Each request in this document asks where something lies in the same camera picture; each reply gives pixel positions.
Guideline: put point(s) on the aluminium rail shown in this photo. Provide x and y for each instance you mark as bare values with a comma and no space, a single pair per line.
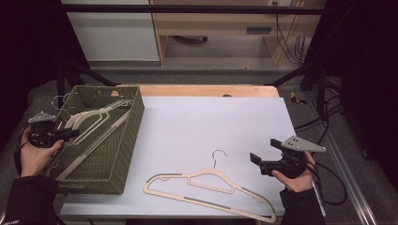
350,181

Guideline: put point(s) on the black horizontal frame bar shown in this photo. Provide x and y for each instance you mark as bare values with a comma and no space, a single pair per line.
187,8

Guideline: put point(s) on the yellow and black tool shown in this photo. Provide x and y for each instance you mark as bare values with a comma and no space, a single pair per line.
294,97

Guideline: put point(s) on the person's right hand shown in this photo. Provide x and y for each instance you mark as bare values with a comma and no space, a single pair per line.
298,185

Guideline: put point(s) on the light wooden desk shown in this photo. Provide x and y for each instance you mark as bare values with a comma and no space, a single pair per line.
219,23

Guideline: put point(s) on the green woven basket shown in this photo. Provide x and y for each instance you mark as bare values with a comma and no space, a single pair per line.
109,162

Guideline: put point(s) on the white cabinet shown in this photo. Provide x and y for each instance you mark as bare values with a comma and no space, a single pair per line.
115,37

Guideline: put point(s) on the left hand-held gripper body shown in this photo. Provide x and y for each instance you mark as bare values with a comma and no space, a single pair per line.
42,137

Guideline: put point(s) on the beige clothes hanger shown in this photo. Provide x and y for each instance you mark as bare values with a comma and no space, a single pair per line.
208,172
76,119

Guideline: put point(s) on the black curtain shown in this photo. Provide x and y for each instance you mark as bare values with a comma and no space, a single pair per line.
366,62
28,47

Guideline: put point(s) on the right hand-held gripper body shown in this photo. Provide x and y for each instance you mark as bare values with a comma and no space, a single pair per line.
291,165

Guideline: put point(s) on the white paper sheet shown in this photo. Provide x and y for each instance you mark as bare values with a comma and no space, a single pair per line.
203,131

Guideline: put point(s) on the black metal stand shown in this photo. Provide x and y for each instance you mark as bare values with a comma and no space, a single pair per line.
61,81
320,90

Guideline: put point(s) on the person's left hand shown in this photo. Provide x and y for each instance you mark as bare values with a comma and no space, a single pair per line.
34,159

